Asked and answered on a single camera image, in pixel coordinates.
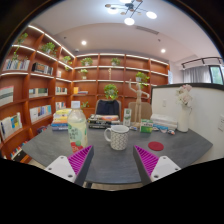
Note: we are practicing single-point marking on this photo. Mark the window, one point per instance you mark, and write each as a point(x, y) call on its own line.
point(216, 75)

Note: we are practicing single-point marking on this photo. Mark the flat round red coaster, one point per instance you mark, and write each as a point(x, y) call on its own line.
point(156, 146)

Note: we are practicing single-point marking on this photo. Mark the stack of colourful books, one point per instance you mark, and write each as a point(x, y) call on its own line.
point(60, 120)

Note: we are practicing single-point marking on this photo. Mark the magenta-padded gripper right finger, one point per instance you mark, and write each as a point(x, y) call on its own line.
point(165, 166)

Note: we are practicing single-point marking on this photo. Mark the small colourful packet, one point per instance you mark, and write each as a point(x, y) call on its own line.
point(170, 132)

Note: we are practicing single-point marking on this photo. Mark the wooden shelf unit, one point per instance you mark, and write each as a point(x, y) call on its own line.
point(90, 71)

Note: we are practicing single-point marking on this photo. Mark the small blue packet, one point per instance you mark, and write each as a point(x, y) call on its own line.
point(133, 128)

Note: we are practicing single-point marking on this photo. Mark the stack of white packs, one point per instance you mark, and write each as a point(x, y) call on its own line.
point(164, 120)

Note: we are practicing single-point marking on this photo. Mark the green and white box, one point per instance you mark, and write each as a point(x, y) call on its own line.
point(146, 126)

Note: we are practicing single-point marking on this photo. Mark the clear bottle with yellow drink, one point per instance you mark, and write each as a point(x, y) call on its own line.
point(77, 130)

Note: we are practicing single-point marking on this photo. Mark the white mug with triangle pattern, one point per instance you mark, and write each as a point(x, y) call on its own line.
point(119, 138)

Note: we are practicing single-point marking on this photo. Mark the small white green carton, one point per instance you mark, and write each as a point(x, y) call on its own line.
point(127, 117)

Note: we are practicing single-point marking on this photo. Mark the ceiling lamp with round lights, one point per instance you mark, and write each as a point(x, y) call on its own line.
point(129, 10)

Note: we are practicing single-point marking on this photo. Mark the tan chair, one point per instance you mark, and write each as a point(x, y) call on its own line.
point(145, 111)

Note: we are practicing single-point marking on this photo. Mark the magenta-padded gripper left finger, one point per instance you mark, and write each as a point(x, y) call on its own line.
point(60, 166)

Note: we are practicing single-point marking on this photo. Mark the white vase with flowers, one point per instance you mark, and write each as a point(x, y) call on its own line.
point(183, 120)

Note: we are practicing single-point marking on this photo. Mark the white wall socket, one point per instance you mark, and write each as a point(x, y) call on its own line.
point(164, 103)

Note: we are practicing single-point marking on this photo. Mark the grey curtain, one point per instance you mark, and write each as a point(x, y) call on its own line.
point(196, 75)

